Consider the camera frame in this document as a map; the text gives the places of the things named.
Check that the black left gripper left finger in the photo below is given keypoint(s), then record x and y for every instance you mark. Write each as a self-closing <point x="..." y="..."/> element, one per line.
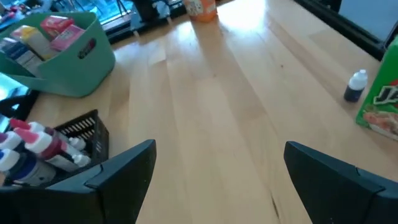
<point x="93" y="199"/>

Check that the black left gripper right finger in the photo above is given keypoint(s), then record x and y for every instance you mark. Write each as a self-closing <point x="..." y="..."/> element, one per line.
<point x="342" y="193"/>

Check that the small white-capped dropper bottle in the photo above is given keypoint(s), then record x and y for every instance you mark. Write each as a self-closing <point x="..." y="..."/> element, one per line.
<point x="77" y="143"/>

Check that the small black plastic basket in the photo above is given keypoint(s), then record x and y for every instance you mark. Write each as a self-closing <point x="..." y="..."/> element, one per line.
<point x="93" y="130"/>

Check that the red food colouring bottle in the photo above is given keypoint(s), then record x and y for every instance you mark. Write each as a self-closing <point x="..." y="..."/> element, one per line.
<point x="46" y="146"/>
<point x="31" y="126"/>

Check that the small blue-capped bottle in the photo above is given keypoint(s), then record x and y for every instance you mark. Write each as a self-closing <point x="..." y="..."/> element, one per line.
<point x="21" y="168"/>

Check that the teal plastic bin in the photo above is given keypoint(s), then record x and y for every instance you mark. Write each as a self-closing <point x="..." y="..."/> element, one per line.
<point x="77" y="71"/>

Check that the pink snack box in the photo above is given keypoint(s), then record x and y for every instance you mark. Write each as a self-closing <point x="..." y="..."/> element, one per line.
<point x="66" y="37"/>

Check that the small yellow box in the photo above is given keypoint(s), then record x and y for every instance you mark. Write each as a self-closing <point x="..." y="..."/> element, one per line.
<point x="34" y="40"/>

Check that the green cereal box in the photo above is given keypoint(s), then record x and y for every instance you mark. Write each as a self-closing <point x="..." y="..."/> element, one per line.
<point x="382" y="102"/>

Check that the small orange box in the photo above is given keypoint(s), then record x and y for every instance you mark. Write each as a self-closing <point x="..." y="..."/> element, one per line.
<point x="200" y="9"/>

